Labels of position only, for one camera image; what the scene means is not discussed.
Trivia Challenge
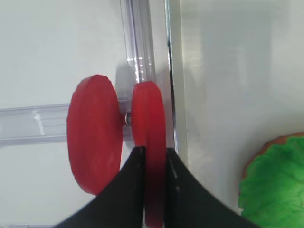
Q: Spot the red tomato slice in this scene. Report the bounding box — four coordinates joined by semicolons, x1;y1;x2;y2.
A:
66;75;123;195
131;81;167;228

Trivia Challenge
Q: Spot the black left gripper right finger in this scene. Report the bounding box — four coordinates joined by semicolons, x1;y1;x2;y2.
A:
165;148;257;228

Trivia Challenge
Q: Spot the white metal tray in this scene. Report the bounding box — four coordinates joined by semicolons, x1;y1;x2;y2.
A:
166;0;304;218

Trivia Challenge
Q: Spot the bun bottom under lettuce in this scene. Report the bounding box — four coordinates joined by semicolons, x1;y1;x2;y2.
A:
242;132;304;178

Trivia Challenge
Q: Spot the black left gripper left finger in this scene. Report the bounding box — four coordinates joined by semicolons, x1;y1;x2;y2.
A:
56;147;145;228

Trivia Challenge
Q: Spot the green lettuce leaf on tray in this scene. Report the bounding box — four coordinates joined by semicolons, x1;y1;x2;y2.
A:
238;134;304;228

